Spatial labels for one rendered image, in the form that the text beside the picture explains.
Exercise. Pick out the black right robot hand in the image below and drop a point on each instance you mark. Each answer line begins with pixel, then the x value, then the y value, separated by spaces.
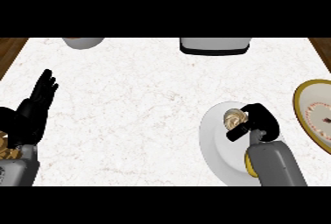
pixel 265 122

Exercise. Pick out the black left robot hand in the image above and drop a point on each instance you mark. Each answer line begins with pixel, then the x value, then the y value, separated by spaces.
pixel 30 116

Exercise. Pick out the cream frosted cupcake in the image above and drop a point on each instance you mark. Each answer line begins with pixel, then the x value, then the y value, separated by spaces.
pixel 234 119

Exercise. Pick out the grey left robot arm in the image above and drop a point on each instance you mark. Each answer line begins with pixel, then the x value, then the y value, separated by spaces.
pixel 20 170

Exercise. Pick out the gold rimmed white bowl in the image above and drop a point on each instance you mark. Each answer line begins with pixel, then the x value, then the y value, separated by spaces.
pixel 317 113

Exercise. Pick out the white plate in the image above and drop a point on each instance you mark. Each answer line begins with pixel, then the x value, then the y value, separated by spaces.
pixel 219 145

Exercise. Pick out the brown woven basket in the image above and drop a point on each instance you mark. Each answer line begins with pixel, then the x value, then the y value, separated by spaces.
pixel 8 148

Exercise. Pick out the grey round container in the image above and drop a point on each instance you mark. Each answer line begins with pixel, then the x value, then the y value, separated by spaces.
pixel 83 42

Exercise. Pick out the grey appliance with black base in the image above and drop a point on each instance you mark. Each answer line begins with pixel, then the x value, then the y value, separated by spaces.
pixel 215 45

